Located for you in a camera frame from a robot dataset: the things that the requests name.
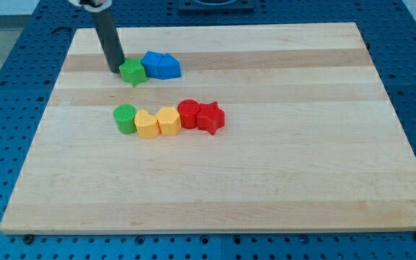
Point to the red star block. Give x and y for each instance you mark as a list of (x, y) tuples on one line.
[(210, 117)]

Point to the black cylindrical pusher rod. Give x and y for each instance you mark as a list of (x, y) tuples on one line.
[(108, 36)]

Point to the wooden board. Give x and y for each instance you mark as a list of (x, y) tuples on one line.
[(311, 142)]

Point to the yellow hexagon block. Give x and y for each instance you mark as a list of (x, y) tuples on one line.
[(169, 121)]

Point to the red cylinder block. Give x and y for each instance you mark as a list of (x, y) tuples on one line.
[(188, 110)]

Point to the green cylinder block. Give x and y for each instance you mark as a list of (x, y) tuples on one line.
[(124, 117)]

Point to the yellow heart block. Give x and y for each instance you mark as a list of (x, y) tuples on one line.
[(146, 125)]

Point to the blue triangle block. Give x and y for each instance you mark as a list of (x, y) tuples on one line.
[(168, 67)]

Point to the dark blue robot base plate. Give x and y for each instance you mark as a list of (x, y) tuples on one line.
[(187, 6)]

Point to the blue cube block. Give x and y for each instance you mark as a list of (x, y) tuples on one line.
[(150, 63)]

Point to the white rod mount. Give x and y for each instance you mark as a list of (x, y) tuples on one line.
[(92, 5)]

